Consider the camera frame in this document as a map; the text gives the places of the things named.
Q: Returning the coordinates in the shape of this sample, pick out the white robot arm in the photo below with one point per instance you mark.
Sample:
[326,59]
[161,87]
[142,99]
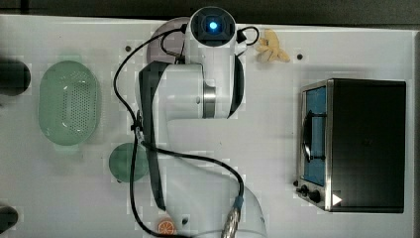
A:
[209,84]

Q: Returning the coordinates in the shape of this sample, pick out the grey round plate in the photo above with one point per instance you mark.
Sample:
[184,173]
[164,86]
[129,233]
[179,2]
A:
[167,49]

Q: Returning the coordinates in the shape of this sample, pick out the silver toaster oven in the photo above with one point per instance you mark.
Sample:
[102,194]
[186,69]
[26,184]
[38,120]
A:
[352,145]

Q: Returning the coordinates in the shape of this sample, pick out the green perforated colander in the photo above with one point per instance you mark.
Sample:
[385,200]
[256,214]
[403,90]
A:
[68,103]

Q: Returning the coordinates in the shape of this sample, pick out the orange slice toy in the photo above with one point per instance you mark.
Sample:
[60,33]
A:
[166,227]

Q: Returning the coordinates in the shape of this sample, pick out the dark grey round object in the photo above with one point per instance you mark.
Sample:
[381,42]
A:
[8,218]

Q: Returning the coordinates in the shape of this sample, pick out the yellow plush banana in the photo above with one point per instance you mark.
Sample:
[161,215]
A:
[269,48]

